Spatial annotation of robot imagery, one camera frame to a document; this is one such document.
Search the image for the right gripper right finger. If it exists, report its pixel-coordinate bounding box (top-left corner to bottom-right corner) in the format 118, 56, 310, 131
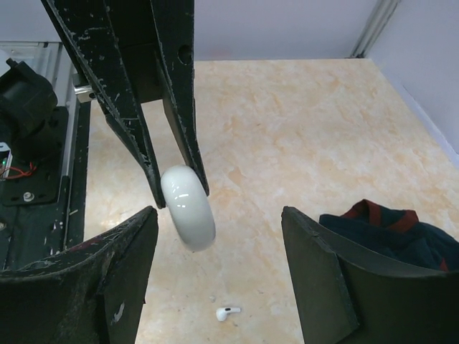
281, 206, 458, 343

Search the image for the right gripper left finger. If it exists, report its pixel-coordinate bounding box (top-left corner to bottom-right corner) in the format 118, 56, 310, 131
1, 206, 158, 343

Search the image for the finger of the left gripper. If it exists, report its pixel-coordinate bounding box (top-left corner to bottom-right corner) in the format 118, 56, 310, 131
151, 1, 209, 195
42, 1, 166, 209

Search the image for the white earbud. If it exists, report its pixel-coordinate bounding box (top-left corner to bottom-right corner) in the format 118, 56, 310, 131
215, 307, 242, 322

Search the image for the white earbud case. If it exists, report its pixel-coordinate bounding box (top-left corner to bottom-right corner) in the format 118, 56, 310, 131
161, 165, 216, 252

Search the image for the dark navy folded cloth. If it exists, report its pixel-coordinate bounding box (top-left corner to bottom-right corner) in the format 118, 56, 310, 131
319, 199, 458, 272

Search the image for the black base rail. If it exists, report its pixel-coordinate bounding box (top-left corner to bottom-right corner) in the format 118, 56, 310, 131
1, 105, 90, 270

